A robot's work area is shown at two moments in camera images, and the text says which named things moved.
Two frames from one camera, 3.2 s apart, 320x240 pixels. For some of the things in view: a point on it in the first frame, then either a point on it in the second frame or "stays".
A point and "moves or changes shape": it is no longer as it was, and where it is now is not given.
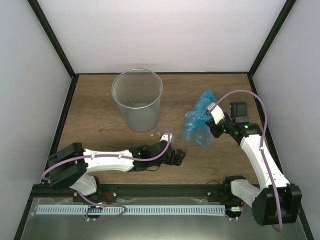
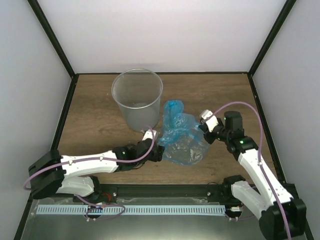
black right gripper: (216, 133) -> (205, 128)
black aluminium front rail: (144, 191) stays
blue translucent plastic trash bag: (196, 128) moves or changes shape
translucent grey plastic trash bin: (138, 92) stays
